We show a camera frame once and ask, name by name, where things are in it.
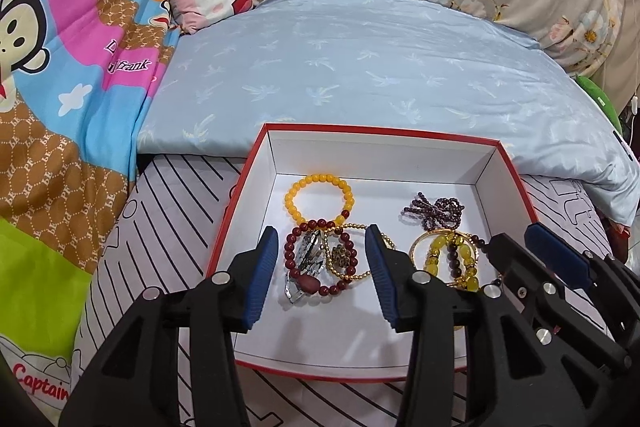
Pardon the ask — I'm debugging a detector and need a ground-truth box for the thin gold bangle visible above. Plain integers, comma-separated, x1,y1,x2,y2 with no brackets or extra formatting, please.
408,232,501,290

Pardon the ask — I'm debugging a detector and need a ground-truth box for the chunky yellow stone bracelet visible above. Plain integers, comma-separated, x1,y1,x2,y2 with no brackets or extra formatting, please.
422,233,483,293

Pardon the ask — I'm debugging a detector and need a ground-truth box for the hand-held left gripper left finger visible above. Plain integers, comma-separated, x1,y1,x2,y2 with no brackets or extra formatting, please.
59,226,280,427

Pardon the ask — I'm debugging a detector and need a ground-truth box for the dark red bead bracelet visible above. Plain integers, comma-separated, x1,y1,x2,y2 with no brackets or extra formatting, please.
284,218,358,298

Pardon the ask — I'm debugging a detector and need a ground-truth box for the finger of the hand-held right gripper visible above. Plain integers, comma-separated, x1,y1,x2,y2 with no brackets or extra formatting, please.
487,233,631,378
524,223,640,348

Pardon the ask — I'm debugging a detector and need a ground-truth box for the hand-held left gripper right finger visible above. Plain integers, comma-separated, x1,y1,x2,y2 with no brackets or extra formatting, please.
364,224,601,427

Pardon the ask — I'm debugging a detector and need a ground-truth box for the silver hair clip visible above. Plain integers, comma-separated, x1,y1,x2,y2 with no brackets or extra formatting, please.
282,229,326,305

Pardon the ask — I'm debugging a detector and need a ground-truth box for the red cardboard box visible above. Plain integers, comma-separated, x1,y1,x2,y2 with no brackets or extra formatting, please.
205,123,543,382

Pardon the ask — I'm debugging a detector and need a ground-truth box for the striped bed sheet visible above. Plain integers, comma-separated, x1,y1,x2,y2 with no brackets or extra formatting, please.
70,154,616,427

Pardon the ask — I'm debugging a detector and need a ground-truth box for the green plush object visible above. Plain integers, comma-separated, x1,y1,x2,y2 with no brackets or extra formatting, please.
575,74,623,132

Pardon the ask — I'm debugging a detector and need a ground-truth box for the cartoon monkey blanket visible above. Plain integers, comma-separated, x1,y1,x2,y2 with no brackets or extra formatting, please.
0,0,183,413

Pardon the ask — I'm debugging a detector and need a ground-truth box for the gold bead bracelet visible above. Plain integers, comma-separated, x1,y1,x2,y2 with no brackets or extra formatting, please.
322,222,396,283

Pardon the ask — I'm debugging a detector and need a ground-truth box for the gold patterned ring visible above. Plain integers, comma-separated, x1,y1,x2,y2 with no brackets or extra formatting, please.
330,244,353,268

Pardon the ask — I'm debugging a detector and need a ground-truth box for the yellow bead bracelet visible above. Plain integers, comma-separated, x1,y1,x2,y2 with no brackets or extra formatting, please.
284,173,355,225

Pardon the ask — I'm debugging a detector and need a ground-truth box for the light blue quilt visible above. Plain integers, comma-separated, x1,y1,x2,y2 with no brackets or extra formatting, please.
136,0,640,225

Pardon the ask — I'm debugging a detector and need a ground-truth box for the dark purple bead bracelet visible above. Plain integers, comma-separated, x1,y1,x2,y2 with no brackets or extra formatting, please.
402,192,463,232

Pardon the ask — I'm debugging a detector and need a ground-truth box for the dark brown bead bracelet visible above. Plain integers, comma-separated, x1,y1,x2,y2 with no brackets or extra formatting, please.
447,232,503,288

